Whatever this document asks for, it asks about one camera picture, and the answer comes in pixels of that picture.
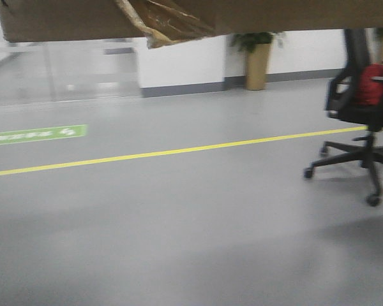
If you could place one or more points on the black office chair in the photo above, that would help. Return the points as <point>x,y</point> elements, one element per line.
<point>342,104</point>

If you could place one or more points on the red cloth on chair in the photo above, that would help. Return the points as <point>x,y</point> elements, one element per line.
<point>369,92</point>

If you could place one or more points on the potted plant tan planter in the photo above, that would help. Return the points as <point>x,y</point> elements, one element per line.
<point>257,48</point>

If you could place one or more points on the brown cardboard carton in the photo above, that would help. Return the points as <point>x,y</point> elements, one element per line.
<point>172,22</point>

